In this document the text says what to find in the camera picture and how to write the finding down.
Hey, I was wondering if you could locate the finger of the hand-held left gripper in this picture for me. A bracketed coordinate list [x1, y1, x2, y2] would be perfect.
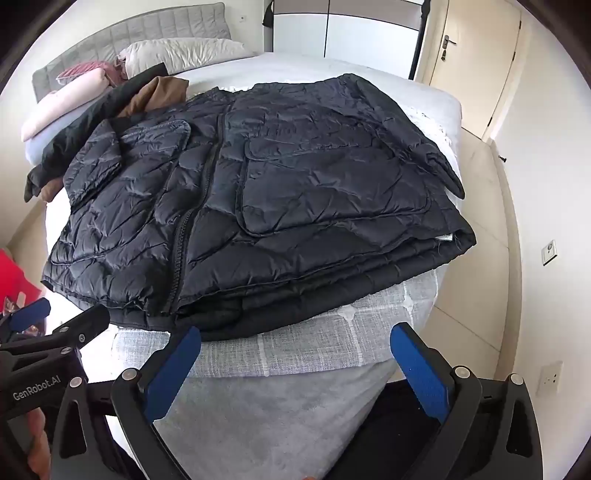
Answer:
[0, 298, 51, 335]
[46, 305, 110, 347]

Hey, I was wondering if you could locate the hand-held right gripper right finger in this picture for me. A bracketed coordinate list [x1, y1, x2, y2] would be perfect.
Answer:
[389, 322, 543, 480]

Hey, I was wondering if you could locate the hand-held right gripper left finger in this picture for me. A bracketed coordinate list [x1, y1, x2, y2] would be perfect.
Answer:
[48, 325, 204, 480]

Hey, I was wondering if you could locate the black puffer jacket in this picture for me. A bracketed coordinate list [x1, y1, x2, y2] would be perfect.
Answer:
[41, 74, 477, 342]

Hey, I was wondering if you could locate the person's left hand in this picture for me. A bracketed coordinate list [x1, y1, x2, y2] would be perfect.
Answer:
[25, 408, 52, 480]

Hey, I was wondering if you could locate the red cloth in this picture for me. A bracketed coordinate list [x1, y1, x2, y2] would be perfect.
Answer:
[0, 248, 44, 315]

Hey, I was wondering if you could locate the grey fleece blanket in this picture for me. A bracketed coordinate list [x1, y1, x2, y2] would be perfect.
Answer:
[111, 360, 403, 480]

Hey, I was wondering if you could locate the white checked blanket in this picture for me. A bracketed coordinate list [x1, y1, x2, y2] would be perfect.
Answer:
[111, 85, 453, 380]

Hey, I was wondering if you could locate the pale pink pillow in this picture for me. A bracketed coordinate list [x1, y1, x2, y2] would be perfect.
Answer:
[21, 68, 116, 141]

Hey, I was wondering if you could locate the black and brown coat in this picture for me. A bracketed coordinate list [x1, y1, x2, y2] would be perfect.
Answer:
[24, 62, 190, 204]

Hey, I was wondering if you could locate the pink striped pillow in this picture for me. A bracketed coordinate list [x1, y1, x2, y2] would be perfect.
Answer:
[56, 60, 125, 87]

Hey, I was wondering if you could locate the bed with pale sheet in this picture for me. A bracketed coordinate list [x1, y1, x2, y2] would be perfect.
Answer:
[21, 51, 463, 480]

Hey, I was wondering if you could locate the white pillow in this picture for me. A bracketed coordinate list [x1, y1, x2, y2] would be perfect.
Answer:
[124, 38, 257, 78]

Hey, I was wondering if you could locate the grey padded headboard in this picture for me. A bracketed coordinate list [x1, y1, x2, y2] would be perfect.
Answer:
[31, 2, 232, 100]

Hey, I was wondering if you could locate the cream door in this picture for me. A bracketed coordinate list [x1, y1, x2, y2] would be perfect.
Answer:
[416, 0, 522, 140]

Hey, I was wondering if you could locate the white and grey wardrobe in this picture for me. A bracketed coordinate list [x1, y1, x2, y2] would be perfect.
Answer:
[270, 0, 432, 81]

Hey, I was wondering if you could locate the wall socket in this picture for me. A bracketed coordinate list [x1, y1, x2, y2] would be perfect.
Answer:
[536, 361, 564, 398]

